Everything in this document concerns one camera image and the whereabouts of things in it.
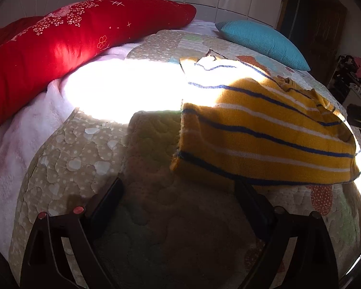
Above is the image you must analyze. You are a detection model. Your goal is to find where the yellow striped knit sweater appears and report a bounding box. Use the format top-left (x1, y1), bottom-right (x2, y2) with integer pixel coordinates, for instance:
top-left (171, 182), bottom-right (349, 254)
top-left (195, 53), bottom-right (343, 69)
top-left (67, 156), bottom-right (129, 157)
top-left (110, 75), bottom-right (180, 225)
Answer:
top-left (170, 56), bottom-right (360, 186)

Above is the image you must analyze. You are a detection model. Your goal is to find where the patchwork heart quilt bedspread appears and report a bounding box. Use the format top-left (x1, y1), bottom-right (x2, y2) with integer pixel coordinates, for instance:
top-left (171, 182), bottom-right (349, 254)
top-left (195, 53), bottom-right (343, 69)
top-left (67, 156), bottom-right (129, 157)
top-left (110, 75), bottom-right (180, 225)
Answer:
top-left (9, 30), bottom-right (361, 288)

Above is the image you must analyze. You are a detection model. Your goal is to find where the pink fleece blanket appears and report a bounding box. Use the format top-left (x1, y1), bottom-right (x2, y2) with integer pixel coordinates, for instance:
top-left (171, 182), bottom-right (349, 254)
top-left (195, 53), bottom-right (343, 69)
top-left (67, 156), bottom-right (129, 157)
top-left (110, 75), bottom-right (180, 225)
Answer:
top-left (0, 43), bottom-right (137, 258)

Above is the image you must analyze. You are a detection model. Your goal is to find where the white shelf unit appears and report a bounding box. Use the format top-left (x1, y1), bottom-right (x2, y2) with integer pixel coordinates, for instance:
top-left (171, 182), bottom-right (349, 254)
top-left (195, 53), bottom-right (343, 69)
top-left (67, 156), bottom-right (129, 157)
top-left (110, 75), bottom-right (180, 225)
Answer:
top-left (327, 55), bottom-right (361, 129)

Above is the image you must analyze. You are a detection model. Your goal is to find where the long red pillow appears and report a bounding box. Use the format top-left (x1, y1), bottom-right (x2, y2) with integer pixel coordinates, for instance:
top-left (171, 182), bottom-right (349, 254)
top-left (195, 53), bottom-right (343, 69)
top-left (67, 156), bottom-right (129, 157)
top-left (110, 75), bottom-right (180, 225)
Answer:
top-left (0, 0), bottom-right (196, 125)

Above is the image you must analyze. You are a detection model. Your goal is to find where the turquoise knit pillow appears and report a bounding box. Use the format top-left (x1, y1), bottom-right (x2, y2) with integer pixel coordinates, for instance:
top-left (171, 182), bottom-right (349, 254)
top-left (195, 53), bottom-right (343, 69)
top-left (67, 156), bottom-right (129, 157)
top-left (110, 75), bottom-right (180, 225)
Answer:
top-left (215, 20), bottom-right (310, 71)

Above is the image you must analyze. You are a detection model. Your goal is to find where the dark wooden door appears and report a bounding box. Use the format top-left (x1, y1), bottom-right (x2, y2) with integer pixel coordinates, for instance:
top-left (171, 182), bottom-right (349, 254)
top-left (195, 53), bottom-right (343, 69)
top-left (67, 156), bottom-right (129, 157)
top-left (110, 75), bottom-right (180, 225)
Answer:
top-left (277, 0), bottom-right (347, 85)

